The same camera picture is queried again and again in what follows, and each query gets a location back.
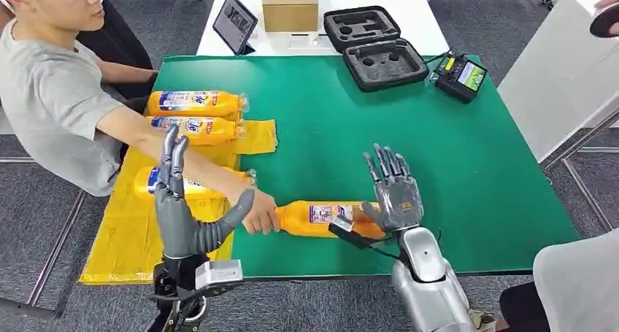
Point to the clear acrylic stand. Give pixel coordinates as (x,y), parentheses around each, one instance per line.
(305,41)

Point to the grey metal table leg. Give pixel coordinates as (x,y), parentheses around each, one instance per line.
(55,251)

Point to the black remote controller with screen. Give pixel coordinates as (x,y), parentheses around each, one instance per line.
(460,80)

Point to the white side table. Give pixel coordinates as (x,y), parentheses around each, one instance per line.
(556,69)

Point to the person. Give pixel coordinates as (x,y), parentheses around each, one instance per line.
(575,291)
(48,102)
(121,39)

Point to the green table mat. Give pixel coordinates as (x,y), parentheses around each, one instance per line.
(459,175)

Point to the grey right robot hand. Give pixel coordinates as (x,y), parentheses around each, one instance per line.
(399,199)

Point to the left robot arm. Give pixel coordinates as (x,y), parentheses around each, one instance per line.
(176,291)

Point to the open black foam case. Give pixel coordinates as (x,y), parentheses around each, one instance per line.
(384,65)

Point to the black tablet on stand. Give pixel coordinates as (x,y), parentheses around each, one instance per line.
(234,24)

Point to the orange drink bottle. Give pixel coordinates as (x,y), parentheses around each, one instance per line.
(300,221)
(193,130)
(141,185)
(193,103)

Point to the black round object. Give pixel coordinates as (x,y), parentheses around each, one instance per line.
(604,21)

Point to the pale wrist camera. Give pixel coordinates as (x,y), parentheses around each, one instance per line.
(217,274)
(343,224)

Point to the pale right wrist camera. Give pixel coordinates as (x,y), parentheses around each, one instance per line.
(343,224)

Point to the grey metal floor bar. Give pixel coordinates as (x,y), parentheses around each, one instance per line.
(587,193)

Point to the brown cardboard box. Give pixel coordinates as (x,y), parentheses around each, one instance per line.
(289,7)

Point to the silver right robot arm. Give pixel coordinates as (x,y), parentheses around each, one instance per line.
(425,281)

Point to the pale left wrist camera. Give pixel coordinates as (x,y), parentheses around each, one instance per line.
(217,274)

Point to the person's right hand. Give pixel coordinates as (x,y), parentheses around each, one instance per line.
(263,218)

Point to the yellow plastic sheet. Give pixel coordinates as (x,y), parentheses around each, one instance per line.
(121,243)

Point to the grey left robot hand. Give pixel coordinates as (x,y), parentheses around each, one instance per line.
(174,223)

